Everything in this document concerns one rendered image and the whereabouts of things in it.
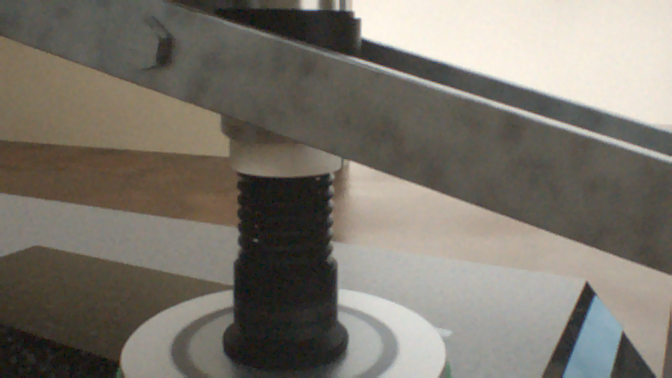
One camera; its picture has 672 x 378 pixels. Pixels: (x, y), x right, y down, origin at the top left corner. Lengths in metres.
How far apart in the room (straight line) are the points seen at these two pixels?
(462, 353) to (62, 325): 0.31
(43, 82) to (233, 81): 6.43
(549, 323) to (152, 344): 0.31
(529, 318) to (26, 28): 0.43
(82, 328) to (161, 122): 5.62
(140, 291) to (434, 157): 0.38
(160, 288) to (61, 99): 6.07
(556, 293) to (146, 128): 5.72
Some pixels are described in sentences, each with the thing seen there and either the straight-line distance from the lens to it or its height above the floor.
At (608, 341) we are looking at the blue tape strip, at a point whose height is 0.84.
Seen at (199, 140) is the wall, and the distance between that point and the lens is 6.05.
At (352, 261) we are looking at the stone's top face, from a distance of 0.73.
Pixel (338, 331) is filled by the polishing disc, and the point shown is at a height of 0.90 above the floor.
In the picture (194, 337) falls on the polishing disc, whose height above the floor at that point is 0.89.
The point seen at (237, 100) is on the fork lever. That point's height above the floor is 1.06.
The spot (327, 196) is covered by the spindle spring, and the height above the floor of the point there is 1.00.
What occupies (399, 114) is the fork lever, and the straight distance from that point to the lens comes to 0.36.
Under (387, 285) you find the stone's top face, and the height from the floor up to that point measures 0.87.
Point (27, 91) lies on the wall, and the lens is 6.93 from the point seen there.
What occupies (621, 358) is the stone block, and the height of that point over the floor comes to 0.82.
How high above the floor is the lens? 1.10
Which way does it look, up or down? 13 degrees down
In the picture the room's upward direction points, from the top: 1 degrees clockwise
